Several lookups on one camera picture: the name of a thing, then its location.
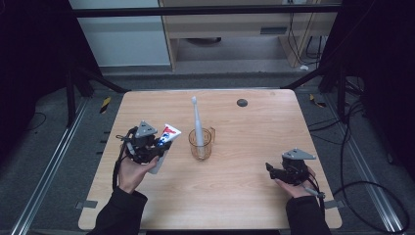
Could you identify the dark round table grommet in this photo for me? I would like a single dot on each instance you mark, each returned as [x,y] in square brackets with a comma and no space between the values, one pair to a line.
[242,103]

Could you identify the white cabinet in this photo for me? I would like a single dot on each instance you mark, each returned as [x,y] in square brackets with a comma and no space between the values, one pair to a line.
[124,39]

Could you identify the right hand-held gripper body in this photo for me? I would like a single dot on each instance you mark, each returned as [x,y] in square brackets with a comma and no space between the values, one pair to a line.
[295,166]

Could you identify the black curtain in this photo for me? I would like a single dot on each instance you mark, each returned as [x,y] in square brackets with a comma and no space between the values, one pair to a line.
[32,65]
[385,65]

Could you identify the aluminium floor rail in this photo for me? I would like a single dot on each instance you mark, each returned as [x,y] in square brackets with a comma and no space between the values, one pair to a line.
[49,166]
[365,169]

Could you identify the black horizontal bar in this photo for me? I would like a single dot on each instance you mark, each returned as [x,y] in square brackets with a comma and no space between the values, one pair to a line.
[195,10]

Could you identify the white toothpaste tube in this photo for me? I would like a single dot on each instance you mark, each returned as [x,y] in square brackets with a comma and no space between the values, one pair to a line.
[168,135]

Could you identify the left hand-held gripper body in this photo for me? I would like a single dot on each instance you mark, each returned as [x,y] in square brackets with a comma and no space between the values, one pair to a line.
[143,143]

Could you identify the yellow black striped tape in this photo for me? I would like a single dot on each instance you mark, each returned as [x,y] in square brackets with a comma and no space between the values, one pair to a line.
[105,105]
[317,102]

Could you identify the grey table bracket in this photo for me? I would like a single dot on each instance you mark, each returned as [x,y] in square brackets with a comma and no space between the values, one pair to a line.
[86,204]
[334,204]

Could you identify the white electric toothbrush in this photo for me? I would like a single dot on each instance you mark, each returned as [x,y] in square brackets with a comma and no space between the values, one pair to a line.
[197,120]

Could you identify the person's left hand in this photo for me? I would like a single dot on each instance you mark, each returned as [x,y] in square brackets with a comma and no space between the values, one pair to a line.
[132,174]

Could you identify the black metal stand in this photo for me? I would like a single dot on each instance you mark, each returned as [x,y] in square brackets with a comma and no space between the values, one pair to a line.
[341,94]
[70,98]

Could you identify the small white floor object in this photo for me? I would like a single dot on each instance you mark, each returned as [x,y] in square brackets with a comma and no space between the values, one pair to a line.
[304,67]

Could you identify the light wooden desk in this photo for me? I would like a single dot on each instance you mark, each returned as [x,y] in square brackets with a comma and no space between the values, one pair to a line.
[228,24]

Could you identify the clear amber plastic cup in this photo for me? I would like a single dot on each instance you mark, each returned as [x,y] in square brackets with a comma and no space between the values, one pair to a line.
[200,147]

